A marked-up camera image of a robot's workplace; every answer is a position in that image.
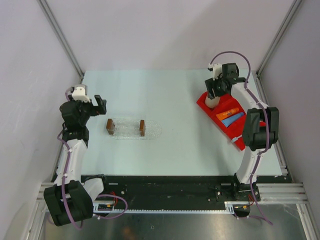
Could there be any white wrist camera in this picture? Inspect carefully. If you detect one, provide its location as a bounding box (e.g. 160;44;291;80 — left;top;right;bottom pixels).
65;84;91;103
207;63;222;80

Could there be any clear oval glass tray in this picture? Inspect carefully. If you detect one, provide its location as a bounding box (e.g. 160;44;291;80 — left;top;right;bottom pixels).
110;118;162;140

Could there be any aluminium frame post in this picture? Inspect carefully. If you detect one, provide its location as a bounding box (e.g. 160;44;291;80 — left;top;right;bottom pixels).
255;0;305;76
37;0;85;81

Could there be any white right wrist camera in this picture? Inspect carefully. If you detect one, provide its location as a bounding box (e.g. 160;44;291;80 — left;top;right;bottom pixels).
207;63;222;80

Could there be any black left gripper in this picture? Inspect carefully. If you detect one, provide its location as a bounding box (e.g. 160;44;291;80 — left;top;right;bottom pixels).
67;95;106;126

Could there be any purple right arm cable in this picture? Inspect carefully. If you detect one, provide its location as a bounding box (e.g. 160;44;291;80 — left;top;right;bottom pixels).
210;51;275;225

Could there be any red plastic organizer bin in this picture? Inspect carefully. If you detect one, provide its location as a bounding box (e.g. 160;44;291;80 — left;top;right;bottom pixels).
196;91;266;152

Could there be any white toothbrush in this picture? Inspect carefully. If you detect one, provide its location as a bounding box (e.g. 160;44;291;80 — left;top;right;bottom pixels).
231;135;242;143

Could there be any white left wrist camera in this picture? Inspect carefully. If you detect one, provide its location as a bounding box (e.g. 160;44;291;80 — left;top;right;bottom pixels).
65;84;91;103

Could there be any blue toothpaste tube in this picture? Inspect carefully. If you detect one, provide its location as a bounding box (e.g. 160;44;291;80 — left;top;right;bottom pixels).
221;112;245;128

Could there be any clear acrylic toothbrush stand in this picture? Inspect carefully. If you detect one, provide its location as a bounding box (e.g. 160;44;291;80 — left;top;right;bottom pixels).
105;118;146;137

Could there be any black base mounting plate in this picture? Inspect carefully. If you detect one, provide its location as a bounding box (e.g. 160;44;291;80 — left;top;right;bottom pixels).
49;174;293;211

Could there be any orange toothpaste tube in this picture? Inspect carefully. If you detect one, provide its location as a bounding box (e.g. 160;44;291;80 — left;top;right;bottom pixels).
215;107;240;121

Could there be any left aluminium frame post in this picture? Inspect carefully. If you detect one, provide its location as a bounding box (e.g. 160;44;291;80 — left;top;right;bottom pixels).
37;0;85;81

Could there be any white slotted cable duct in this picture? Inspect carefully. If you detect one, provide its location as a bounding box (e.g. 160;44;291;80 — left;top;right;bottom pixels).
93;201;251;215

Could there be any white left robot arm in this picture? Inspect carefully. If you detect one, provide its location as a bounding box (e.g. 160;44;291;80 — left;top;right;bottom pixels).
43;95;111;226

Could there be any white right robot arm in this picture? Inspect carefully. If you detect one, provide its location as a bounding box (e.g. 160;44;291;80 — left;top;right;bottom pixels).
204;63;279;201

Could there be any beige cup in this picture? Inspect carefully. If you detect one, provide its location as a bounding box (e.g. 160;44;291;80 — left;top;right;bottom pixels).
204;96;220;109

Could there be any right aluminium frame post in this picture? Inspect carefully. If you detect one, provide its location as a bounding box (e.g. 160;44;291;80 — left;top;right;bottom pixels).
255;0;305;76

